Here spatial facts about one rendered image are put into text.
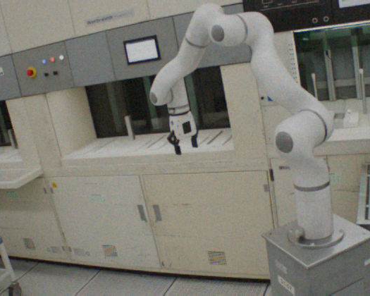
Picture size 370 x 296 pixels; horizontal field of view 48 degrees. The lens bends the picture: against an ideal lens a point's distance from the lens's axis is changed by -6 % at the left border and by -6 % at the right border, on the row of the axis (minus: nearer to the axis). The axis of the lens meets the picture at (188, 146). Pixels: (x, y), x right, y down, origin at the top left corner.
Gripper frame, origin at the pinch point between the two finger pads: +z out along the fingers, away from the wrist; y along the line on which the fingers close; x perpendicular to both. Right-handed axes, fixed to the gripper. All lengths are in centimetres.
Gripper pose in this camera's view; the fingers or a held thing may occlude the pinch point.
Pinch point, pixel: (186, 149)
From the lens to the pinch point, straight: 180.8
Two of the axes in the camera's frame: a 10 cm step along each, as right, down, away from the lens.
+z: 1.9, 9.5, 2.7
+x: -6.5, -0.8, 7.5
